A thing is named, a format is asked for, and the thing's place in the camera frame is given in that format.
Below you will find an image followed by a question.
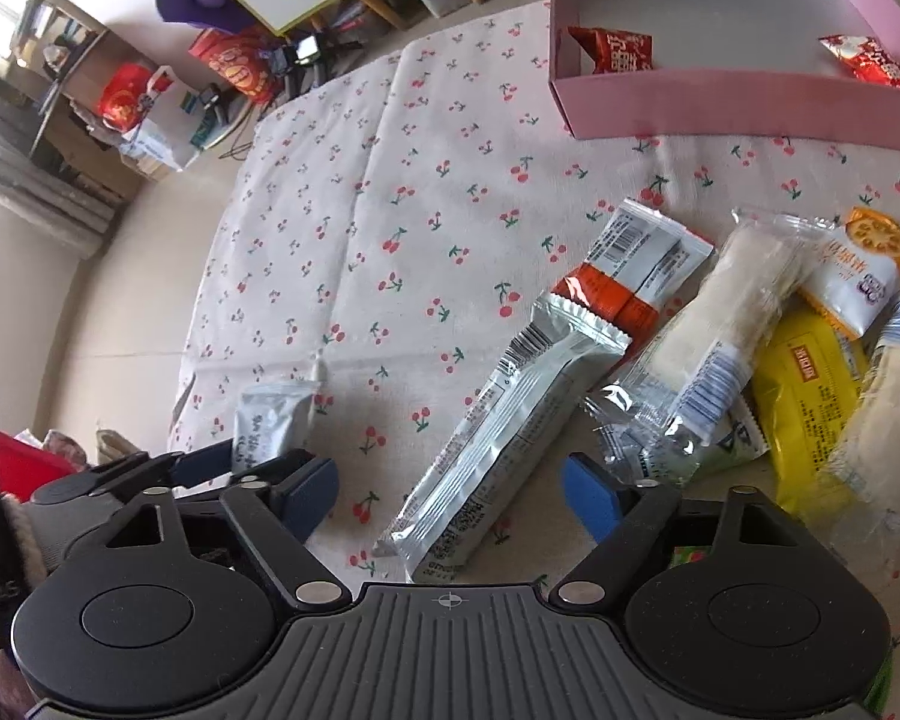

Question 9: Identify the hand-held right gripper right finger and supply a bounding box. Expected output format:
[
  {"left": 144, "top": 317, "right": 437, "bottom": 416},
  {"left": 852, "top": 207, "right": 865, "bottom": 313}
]
[{"left": 549, "top": 452, "right": 803, "bottom": 608}]

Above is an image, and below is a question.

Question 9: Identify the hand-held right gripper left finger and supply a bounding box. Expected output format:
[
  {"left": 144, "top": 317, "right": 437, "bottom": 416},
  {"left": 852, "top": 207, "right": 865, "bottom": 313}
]
[{"left": 105, "top": 457, "right": 352, "bottom": 614}]

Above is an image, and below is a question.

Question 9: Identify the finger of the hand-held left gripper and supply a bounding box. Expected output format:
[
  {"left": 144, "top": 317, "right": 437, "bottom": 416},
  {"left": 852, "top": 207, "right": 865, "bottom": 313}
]
[{"left": 82, "top": 441, "right": 235, "bottom": 494}]

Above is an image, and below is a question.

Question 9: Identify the small grey snack packet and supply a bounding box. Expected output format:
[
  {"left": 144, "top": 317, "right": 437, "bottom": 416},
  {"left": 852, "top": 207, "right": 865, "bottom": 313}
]
[{"left": 232, "top": 381, "right": 322, "bottom": 475}]

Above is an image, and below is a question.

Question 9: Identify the long silver snack packet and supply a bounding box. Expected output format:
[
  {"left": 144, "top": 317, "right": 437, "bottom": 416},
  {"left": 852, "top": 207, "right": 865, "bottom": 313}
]
[{"left": 371, "top": 292, "right": 632, "bottom": 586}]

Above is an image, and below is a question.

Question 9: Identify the clear packet with triangle print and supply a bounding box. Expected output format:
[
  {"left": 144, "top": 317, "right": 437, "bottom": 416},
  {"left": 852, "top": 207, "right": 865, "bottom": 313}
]
[{"left": 583, "top": 390, "right": 772, "bottom": 492}]

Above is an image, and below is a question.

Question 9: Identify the clear white pastry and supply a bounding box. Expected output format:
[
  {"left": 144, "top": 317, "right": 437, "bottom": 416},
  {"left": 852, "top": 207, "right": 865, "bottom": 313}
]
[{"left": 585, "top": 208, "right": 845, "bottom": 458}]

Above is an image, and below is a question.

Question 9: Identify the pink cardboard box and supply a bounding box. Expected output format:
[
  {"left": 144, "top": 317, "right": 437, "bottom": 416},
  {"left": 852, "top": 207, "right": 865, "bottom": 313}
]
[{"left": 549, "top": 0, "right": 900, "bottom": 140}]

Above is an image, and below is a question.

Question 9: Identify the red container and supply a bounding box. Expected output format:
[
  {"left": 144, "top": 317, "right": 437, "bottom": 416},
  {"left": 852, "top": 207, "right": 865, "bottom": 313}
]
[{"left": 0, "top": 426, "right": 77, "bottom": 500}]

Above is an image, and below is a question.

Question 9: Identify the yellow snack packet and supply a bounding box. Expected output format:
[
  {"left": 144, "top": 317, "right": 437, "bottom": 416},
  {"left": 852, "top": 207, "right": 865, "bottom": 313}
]
[{"left": 750, "top": 306, "right": 882, "bottom": 518}]

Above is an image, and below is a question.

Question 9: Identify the silver packet with orange band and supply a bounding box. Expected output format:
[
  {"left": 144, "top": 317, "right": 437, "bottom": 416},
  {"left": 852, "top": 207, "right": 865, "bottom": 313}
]
[{"left": 551, "top": 197, "right": 715, "bottom": 338}]

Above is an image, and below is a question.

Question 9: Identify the cherry print cloth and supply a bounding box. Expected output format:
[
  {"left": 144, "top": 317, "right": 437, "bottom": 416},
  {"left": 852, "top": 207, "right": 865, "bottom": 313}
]
[{"left": 166, "top": 0, "right": 900, "bottom": 691}]

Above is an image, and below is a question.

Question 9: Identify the clear wrapped pale pastry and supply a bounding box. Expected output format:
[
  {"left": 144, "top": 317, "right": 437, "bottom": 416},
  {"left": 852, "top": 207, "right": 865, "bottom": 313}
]
[{"left": 817, "top": 292, "right": 900, "bottom": 567}]

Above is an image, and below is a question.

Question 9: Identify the grey curtain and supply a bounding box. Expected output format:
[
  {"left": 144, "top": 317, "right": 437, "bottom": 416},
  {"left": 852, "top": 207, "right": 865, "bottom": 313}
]
[{"left": 0, "top": 86, "right": 122, "bottom": 261}]

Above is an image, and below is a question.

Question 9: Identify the white paper bag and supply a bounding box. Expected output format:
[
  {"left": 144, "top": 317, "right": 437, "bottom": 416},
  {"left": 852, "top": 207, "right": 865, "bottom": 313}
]
[{"left": 118, "top": 90, "right": 205, "bottom": 172}]

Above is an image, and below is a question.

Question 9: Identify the orange white snack packet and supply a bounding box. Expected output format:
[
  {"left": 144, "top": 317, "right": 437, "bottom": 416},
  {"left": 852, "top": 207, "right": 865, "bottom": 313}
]
[{"left": 797, "top": 206, "right": 900, "bottom": 340}]

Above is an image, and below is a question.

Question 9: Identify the red white shopping bag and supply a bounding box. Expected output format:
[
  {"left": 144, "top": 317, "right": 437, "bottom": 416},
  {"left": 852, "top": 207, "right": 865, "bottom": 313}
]
[{"left": 97, "top": 63, "right": 178, "bottom": 130}]

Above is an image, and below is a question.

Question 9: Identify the red gift bag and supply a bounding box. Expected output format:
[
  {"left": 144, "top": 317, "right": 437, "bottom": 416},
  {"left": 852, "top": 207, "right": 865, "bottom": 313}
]
[{"left": 188, "top": 25, "right": 287, "bottom": 104}]

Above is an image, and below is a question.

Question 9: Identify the wooden desk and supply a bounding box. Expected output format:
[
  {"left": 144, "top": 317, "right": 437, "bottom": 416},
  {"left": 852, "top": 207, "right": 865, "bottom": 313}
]
[{"left": 21, "top": 0, "right": 160, "bottom": 197}]

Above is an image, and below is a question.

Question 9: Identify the red white patterned snack packet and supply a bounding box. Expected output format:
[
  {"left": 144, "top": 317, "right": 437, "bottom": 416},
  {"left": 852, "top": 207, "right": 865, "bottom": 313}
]
[{"left": 819, "top": 33, "right": 900, "bottom": 94}]

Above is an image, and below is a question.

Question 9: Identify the black cable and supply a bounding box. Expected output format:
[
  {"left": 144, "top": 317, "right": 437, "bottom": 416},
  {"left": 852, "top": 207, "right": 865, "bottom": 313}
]
[{"left": 220, "top": 99, "right": 272, "bottom": 164}]

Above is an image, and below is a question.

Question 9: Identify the black camera tripod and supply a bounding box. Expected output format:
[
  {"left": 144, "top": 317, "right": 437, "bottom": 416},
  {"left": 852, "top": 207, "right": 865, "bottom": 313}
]
[{"left": 268, "top": 31, "right": 347, "bottom": 92}]

